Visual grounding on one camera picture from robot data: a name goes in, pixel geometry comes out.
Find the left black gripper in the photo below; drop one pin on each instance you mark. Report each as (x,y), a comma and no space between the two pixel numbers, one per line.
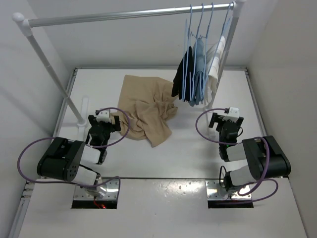
(92,120)

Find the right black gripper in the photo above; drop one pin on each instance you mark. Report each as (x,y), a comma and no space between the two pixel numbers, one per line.
(217,119)

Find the beige t shirt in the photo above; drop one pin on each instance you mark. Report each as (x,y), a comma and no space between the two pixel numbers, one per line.
(148,105)

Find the light blue plastic hanger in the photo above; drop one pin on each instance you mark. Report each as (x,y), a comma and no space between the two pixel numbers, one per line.
(185,49)

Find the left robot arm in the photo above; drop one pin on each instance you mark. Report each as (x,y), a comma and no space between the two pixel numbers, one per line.
(63,159)

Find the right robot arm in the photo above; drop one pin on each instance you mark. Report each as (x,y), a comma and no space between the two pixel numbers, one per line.
(264,156)

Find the blue hanger with white garment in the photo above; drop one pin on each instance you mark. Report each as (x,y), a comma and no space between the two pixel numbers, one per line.
(226,21)

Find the light blue garment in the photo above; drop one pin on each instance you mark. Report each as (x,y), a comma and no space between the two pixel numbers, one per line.
(199,64)

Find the black garment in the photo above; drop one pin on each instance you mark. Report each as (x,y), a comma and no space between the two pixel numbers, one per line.
(177,82)

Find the white checked garment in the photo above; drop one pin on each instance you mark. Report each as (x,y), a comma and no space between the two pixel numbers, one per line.
(214,55)

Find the white clothes rack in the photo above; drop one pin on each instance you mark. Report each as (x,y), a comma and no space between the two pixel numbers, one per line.
(26,25)

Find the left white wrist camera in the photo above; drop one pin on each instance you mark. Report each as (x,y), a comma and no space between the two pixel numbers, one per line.
(103,116)

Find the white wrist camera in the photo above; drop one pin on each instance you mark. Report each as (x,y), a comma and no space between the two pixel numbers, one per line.
(103,116)
(232,112)

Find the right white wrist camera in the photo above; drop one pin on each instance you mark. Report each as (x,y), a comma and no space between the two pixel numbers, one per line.
(232,112)

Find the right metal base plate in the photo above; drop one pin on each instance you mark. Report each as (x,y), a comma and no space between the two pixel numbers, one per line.
(215,192)

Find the metal base plate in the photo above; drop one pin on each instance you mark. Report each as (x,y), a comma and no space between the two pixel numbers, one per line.
(215,192)
(106,192)

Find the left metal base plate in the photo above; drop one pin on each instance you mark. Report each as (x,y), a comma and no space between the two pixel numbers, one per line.
(106,192)

